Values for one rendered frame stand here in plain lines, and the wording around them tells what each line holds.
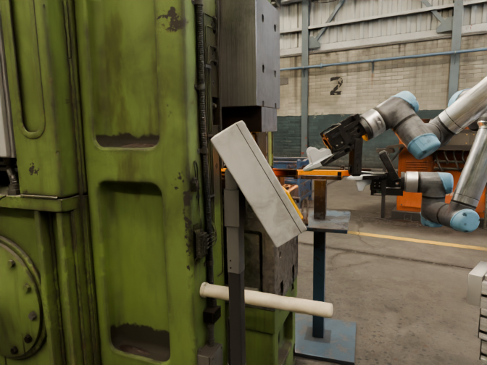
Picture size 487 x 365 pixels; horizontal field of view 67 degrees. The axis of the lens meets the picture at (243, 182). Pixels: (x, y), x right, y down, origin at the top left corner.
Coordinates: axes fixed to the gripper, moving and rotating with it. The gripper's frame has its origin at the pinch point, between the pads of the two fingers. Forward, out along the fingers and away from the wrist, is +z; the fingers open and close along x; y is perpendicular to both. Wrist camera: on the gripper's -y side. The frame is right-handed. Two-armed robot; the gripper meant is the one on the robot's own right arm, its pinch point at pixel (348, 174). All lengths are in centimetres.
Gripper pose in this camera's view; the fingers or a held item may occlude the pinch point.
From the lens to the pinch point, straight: 147.5
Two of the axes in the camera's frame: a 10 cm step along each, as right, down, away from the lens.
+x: 3.7, -1.4, 9.2
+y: 0.2, 9.9, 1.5
